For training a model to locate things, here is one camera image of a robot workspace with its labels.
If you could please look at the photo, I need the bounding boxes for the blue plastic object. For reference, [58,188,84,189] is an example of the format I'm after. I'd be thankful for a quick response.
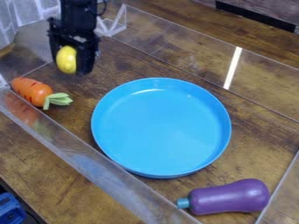
[0,192,26,224]

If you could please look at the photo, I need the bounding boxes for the purple toy eggplant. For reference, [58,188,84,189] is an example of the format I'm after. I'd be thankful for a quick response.
[177,178,270,215]

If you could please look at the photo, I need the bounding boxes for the orange toy carrot green leaves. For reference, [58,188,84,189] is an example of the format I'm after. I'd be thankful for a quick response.
[11,77,72,110]

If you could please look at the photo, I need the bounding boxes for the dark wooden furniture edge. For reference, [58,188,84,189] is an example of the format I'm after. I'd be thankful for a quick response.
[215,0,295,33]

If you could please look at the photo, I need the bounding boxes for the white lattice curtain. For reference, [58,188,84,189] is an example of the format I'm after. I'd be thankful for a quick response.
[0,0,107,50]

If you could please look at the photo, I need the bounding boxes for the clear acrylic barrier wall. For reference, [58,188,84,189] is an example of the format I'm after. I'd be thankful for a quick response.
[0,0,299,224]

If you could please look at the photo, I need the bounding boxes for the yellow toy lemon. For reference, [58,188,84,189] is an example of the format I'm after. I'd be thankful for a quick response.
[56,45,78,74]

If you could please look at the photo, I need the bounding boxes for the blue round plastic tray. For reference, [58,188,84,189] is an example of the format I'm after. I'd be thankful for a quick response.
[91,78,233,179]

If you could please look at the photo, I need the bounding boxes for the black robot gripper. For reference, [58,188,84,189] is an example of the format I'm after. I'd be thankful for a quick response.
[48,0,103,76]

